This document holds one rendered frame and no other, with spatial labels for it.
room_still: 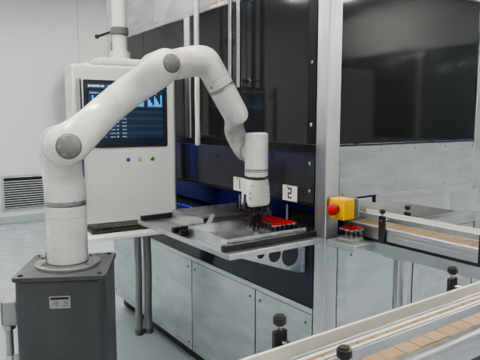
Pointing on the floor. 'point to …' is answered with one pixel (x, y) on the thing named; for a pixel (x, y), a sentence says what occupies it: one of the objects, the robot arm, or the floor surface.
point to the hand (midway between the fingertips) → (256, 219)
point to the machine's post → (327, 161)
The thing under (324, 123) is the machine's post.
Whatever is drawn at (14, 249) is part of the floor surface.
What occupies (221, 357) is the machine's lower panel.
